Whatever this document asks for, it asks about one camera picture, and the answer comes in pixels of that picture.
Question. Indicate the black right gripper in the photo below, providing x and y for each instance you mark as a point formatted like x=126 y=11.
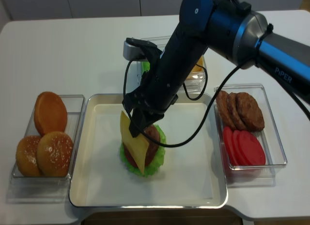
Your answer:
x=158 y=88

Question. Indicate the yellow cheese slice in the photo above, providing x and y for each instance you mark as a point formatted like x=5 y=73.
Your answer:
x=137 y=146

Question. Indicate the black blue robot arm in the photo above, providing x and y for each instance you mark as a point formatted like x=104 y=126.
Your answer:
x=230 y=28

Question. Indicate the green lettuce leaf on burger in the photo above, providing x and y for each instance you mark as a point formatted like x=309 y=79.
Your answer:
x=154 y=156

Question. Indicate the green lettuce leaves in container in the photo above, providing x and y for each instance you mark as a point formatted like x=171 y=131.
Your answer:
x=145 y=67

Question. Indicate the clear plastic lettuce cheese container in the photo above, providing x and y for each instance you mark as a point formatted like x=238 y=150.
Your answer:
x=195 y=80

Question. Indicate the yellow cheese slices stack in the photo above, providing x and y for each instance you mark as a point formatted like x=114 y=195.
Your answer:
x=197 y=71

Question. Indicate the red tomato slice on burger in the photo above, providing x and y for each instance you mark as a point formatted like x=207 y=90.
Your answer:
x=130 y=158

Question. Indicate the white paper tray liner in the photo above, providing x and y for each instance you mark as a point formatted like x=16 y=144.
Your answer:
x=185 y=174

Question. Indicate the brown patty left in container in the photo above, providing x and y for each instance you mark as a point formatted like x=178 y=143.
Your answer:
x=222 y=107

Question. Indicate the brown patty in container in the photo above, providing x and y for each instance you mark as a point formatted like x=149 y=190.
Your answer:
x=222 y=107
x=249 y=112
x=232 y=109

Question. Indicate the red tomato slice left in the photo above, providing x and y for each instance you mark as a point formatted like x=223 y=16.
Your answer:
x=227 y=136

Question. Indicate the brown patty middle in container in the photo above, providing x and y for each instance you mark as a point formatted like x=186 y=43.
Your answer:
x=232 y=109

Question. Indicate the plain brown bun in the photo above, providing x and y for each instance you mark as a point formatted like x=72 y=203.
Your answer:
x=50 y=113

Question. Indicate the red tomato slice middle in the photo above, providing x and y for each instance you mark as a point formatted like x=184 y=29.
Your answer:
x=239 y=158

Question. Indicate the sesame bun front right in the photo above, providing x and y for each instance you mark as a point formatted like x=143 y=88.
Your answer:
x=54 y=154

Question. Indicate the sesame bun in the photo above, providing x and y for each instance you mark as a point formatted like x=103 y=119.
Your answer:
x=26 y=156
x=54 y=154

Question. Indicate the brown patty right in container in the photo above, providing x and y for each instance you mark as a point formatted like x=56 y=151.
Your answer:
x=249 y=112

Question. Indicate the clear plastic patty tomato container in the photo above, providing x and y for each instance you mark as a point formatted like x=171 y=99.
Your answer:
x=275 y=158

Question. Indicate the silver metal serving tray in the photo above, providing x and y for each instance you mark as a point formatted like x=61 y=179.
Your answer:
x=179 y=122

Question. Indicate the red tomato slice right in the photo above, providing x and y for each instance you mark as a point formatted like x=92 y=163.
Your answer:
x=251 y=148

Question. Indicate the sesame bun front left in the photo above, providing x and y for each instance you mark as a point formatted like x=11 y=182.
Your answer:
x=26 y=156

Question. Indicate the clear plastic bun container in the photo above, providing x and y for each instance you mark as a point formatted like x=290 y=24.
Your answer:
x=24 y=189

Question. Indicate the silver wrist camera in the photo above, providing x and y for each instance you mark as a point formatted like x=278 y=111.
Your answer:
x=133 y=49

